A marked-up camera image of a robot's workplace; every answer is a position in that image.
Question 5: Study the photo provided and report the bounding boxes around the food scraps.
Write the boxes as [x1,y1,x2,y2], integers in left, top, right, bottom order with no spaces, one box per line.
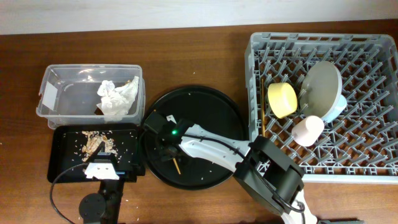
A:
[81,131,118,162]

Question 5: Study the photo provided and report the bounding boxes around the wooden chopstick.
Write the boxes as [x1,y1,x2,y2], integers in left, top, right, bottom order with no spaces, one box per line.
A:
[172,158,181,175]
[260,77,266,137]

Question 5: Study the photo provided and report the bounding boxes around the brown coffee sachet wrapper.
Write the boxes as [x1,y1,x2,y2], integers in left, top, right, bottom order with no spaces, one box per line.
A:
[95,108,103,116]

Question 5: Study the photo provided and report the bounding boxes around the white napkin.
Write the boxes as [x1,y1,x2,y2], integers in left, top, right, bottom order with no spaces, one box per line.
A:
[96,77,140,116]

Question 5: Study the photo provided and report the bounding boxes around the small white tissue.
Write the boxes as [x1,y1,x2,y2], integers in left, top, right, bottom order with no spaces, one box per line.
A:
[97,80,115,97]

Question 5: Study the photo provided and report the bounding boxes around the yellow bowl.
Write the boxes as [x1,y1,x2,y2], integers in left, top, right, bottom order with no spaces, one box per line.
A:
[267,83,298,118]

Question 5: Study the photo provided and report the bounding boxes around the pink cup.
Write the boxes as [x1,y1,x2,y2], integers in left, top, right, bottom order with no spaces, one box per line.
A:
[291,115,325,147]

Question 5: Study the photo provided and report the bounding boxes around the grey plate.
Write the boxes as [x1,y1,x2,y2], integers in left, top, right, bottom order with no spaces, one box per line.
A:
[299,61,343,123]

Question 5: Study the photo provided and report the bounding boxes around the blue cup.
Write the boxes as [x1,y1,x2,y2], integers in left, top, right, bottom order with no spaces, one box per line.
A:
[322,95,347,123]

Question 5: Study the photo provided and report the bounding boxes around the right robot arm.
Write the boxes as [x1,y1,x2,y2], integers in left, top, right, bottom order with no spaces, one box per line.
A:
[143,111,318,223]

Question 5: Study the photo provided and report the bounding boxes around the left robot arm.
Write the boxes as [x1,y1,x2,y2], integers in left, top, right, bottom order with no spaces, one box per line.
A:
[79,142,146,224]

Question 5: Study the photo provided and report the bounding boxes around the grey dishwasher rack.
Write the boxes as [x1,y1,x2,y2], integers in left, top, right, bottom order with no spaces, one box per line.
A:
[245,32,397,184]

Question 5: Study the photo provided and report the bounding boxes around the black rectangular tray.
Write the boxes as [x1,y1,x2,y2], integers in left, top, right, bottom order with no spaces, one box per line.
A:
[47,123,146,182]

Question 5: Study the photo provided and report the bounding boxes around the clear plastic bin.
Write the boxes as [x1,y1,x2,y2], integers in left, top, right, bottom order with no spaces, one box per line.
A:
[36,64,146,129]

